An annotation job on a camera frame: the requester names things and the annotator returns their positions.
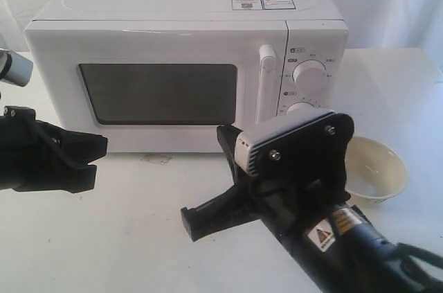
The cream ceramic bowl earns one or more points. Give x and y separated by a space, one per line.
375 172

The clear tape piece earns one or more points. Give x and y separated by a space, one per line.
158 159

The blue white label sticker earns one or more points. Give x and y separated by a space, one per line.
263 5

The lower white control knob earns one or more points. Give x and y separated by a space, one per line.
301 107

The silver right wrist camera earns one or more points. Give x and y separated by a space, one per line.
305 146

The white microwave oven body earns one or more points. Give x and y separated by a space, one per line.
315 31

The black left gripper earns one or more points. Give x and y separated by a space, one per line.
30 148

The upper white control knob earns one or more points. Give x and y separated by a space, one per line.
310 75

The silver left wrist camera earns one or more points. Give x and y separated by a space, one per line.
15 68

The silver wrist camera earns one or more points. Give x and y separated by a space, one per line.
15 68
305 146

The white microwave door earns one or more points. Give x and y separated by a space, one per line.
160 86

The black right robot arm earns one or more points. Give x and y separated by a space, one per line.
345 253

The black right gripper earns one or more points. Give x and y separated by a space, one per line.
287 208

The white control knob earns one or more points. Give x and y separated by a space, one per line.
301 107
310 75

